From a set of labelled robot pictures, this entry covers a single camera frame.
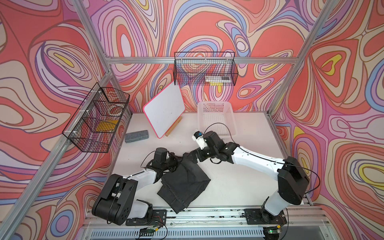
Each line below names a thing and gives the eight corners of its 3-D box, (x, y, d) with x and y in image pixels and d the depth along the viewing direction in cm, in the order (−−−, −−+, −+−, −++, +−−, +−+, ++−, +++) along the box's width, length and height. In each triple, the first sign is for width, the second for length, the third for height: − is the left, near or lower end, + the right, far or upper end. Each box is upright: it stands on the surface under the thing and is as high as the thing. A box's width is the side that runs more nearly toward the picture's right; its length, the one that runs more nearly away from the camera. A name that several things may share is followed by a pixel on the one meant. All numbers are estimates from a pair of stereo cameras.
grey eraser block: (126, 144, 104) (124, 141, 101) (127, 135, 109) (125, 132, 106) (148, 140, 107) (147, 137, 104) (148, 132, 112) (147, 128, 109)
